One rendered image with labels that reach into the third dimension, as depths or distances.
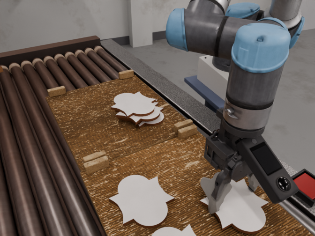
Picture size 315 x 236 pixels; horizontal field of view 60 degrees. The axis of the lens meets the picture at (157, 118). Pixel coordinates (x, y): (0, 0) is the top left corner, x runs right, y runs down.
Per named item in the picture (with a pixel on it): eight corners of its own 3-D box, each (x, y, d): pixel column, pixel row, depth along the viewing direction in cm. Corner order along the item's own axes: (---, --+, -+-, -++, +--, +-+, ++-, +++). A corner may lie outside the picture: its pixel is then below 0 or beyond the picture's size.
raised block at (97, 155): (105, 156, 71) (104, 148, 69) (108, 160, 70) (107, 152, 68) (83, 165, 69) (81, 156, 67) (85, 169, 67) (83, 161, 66)
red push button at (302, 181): (303, 176, 68) (304, 172, 67) (326, 192, 64) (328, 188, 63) (287, 186, 66) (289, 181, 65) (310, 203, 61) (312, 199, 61)
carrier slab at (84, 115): (134, 77, 111) (134, 74, 110) (195, 131, 82) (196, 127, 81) (46, 100, 96) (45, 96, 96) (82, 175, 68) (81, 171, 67)
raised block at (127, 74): (132, 75, 110) (131, 68, 108) (134, 77, 108) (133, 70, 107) (118, 78, 107) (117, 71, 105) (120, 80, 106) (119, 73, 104)
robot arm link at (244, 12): (224, 32, 111) (230, -3, 102) (258, 38, 106) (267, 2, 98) (215, 43, 102) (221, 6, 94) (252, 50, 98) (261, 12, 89)
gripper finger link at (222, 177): (220, 192, 54) (241, 157, 51) (226, 199, 53) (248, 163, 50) (204, 194, 52) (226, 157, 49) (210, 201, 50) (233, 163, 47)
